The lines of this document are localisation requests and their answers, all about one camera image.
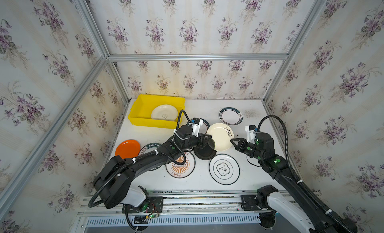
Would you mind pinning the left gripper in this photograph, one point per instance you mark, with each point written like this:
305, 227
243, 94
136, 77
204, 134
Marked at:
202, 140

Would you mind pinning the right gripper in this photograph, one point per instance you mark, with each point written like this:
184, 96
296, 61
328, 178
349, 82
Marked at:
244, 147

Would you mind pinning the cream plate black floral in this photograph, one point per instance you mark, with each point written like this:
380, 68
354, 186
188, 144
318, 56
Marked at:
221, 134

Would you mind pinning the white plate black quatrefoil outline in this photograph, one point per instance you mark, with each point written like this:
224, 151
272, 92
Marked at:
224, 169

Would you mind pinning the plain cream plate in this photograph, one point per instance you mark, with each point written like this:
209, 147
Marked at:
165, 112

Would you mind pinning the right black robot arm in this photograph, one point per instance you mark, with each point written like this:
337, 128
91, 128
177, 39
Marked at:
310, 214

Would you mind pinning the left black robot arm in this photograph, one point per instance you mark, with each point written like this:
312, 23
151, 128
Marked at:
113, 182

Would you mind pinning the yellow plastic bin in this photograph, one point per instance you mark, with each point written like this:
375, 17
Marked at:
140, 114

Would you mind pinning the green red ringed plate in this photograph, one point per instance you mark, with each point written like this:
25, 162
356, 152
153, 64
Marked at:
204, 128

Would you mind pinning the small green ringed plate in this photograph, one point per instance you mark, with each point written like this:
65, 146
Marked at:
230, 116

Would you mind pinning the orange sunburst pattern plate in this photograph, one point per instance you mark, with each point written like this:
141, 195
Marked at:
182, 171

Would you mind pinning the large green rimmed plate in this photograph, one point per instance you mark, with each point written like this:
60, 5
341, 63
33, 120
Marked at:
148, 148

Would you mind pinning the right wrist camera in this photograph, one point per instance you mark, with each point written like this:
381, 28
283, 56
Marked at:
251, 131

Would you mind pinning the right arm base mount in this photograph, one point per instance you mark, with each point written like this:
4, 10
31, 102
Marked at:
255, 200

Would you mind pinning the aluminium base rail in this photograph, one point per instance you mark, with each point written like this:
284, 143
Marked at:
178, 203

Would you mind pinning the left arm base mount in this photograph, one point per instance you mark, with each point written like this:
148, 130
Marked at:
151, 205

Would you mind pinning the aluminium frame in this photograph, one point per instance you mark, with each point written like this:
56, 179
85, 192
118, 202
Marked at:
24, 173

